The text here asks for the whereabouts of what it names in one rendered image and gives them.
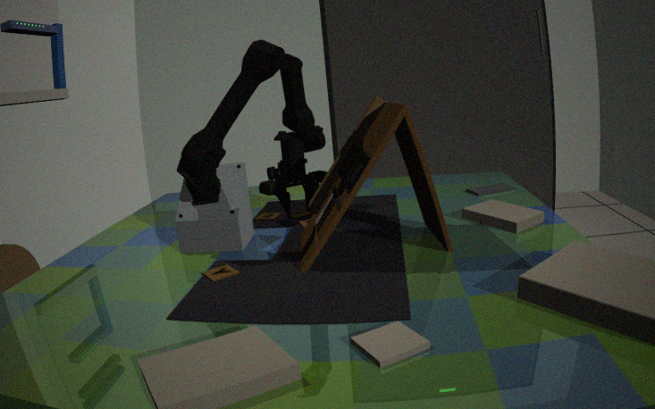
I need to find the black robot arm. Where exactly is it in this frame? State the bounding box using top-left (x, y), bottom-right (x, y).
top-left (177, 40), bottom-right (326, 205)

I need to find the white paper ticket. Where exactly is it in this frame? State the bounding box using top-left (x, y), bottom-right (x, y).
top-left (316, 193), bottom-right (335, 231)

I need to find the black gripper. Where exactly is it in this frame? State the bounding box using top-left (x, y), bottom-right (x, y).
top-left (259, 155), bottom-right (328, 217)

